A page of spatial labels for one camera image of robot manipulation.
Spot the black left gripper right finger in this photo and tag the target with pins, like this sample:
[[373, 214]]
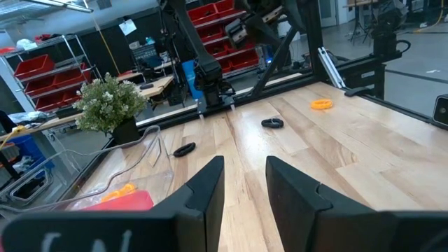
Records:
[[308, 217]]

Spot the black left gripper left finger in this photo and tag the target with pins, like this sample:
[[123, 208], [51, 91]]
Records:
[[196, 217]]

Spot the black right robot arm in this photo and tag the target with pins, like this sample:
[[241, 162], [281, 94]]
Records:
[[206, 70]]

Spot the red plastic storage bin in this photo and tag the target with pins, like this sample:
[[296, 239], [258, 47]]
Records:
[[203, 13], [245, 60], [34, 66], [48, 103], [39, 87], [224, 5], [71, 77], [245, 47]]

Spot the metal shelving rack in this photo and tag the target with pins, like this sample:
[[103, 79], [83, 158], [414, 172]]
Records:
[[74, 48], [220, 22]]

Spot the pink plastic bin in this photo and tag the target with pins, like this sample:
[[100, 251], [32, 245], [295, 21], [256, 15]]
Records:
[[133, 203]]

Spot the clear plastic bin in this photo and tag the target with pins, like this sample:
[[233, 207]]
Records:
[[147, 164]]

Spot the silver aluminium extrusion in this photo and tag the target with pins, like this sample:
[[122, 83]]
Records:
[[330, 67]]

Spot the blue container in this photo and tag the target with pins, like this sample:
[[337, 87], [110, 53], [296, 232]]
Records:
[[189, 78]]

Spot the wooden desk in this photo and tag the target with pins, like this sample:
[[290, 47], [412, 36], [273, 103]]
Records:
[[158, 87]]

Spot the white paper sheet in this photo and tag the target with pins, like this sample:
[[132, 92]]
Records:
[[127, 27]]

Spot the potted plant with black pot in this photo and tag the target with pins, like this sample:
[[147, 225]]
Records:
[[108, 104]]

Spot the blue plastic bin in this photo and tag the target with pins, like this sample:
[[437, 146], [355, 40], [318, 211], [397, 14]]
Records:
[[28, 150]]

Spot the ceiling light fixture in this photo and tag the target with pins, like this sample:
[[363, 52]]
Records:
[[70, 6]]

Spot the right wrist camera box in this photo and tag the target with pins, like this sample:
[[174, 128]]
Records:
[[237, 33]]

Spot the black aluminium rig frame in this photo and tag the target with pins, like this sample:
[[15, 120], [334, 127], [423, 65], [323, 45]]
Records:
[[308, 35]]

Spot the black table-level camera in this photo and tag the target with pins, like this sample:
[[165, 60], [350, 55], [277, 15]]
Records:
[[441, 111]]

